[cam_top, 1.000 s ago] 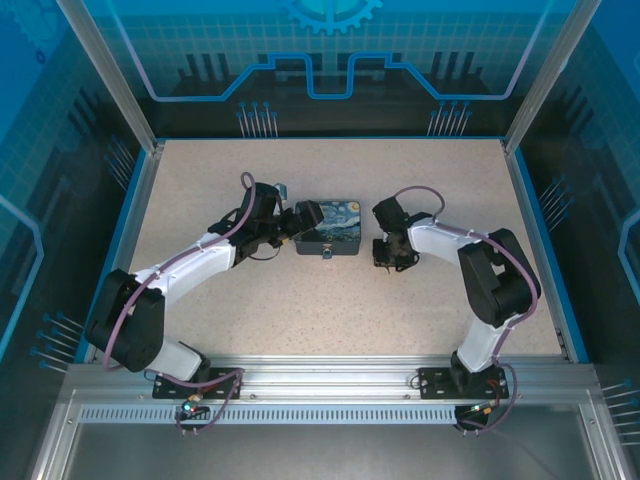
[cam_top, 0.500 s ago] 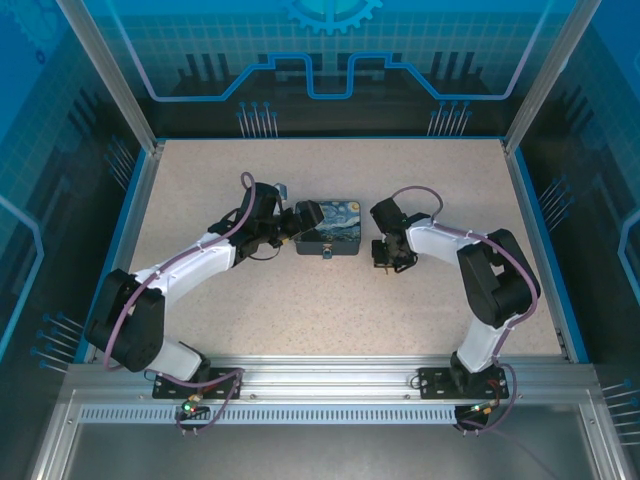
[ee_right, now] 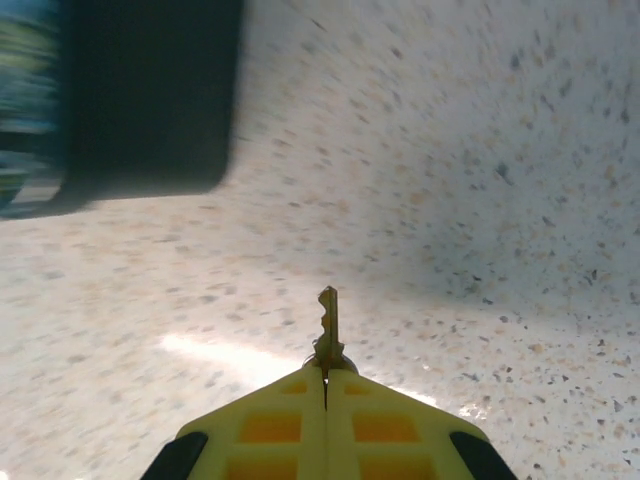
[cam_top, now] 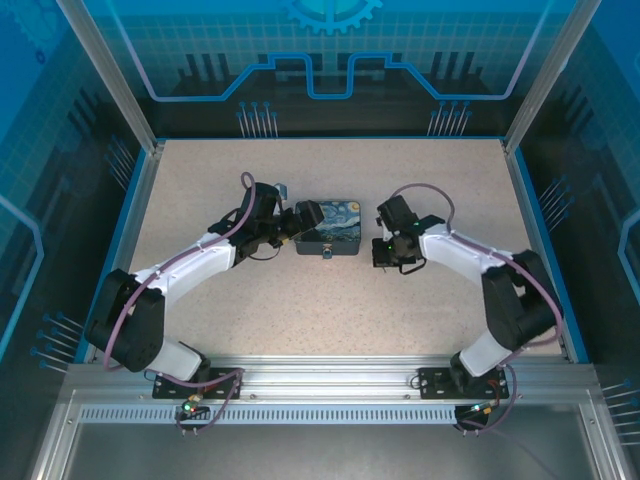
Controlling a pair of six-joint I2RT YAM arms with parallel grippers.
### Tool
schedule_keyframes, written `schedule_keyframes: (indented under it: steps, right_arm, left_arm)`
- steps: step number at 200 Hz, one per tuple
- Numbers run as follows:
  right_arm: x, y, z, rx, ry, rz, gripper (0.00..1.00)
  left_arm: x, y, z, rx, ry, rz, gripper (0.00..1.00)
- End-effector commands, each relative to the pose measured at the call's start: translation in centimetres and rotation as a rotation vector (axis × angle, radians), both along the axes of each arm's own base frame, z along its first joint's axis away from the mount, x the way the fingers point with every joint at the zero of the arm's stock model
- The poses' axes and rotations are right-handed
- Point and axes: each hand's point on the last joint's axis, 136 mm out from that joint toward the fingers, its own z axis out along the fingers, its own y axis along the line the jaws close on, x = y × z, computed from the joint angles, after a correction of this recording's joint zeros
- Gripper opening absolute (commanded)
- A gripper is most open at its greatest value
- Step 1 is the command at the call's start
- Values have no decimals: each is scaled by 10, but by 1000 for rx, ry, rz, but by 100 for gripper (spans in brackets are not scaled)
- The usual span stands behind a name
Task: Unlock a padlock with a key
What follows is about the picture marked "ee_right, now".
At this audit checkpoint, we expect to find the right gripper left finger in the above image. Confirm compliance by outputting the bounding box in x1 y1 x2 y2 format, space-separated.
143 367 329 480

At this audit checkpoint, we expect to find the brass key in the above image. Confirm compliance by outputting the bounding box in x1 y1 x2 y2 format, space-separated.
313 285 347 372

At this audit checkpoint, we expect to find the black zippered case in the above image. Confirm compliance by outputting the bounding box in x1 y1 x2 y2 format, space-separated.
58 0 247 204

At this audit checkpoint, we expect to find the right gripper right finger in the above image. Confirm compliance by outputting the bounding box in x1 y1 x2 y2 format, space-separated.
327 368 519 480

